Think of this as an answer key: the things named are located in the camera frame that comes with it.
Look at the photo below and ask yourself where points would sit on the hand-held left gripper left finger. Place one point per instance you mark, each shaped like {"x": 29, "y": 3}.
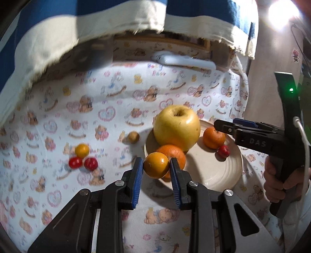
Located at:
{"x": 137, "y": 182}

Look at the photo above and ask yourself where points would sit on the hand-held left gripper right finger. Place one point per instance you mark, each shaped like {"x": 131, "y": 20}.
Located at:
{"x": 175, "y": 180}

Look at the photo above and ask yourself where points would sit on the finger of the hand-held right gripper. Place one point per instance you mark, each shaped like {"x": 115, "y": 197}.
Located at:
{"x": 224, "y": 126}
{"x": 252, "y": 141}

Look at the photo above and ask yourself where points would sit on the tangerine with stem dimple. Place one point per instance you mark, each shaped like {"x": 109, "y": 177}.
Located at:
{"x": 213, "y": 138}

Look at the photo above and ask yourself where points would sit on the small orange-yellow citrus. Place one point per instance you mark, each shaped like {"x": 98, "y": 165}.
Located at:
{"x": 156, "y": 165}

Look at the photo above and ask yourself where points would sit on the small red hawthorn fruit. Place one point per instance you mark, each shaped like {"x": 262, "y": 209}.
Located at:
{"x": 223, "y": 151}
{"x": 90, "y": 164}

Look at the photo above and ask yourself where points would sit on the smooth round orange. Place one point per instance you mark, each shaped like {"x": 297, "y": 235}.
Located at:
{"x": 176, "y": 152}

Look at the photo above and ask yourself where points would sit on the cream round plate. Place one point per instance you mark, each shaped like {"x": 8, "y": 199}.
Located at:
{"x": 213, "y": 170}

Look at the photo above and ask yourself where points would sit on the brown longan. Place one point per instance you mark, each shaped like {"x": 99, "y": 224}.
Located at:
{"x": 133, "y": 137}

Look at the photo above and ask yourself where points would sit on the large yellow pomelo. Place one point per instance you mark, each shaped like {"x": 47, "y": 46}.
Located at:
{"x": 176, "y": 127}

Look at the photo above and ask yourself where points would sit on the yellow cherry tomato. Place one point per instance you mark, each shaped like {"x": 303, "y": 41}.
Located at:
{"x": 82, "y": 150}

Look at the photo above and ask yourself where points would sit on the red cherry tomato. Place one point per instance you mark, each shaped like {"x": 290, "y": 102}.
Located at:
{"x": 75, "y": 162}

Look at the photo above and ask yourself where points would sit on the person's right forearm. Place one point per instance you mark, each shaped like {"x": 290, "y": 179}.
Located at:
{"x": 301, "y": 214}

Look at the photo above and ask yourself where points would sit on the person's right hand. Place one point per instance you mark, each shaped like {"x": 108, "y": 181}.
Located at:
{"x": 272, "y": 185}

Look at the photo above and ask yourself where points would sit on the wooden side panel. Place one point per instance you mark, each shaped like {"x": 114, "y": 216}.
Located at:
{"x": 269, "y": 73}

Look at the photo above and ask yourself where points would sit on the cartoon sticker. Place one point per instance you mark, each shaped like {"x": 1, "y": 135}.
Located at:
{"x": 295, "y": 55}

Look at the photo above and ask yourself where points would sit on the flat white device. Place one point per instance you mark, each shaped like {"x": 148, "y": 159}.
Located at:
{"x": 182, "y": 61}

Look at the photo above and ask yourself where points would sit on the bright clip lamp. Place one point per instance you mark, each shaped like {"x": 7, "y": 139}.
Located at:
{"x": 283, "y": 11}

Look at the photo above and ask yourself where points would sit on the bear print cloth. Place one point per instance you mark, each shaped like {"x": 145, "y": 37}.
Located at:
{"x": 73, "y": 97}

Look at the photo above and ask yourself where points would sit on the striped hanging cloth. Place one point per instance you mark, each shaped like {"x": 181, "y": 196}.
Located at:
{"x": 97, "y": 24}

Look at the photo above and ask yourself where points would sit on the wooden frame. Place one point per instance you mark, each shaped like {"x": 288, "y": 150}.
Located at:
{"x": 170, "y": 39}

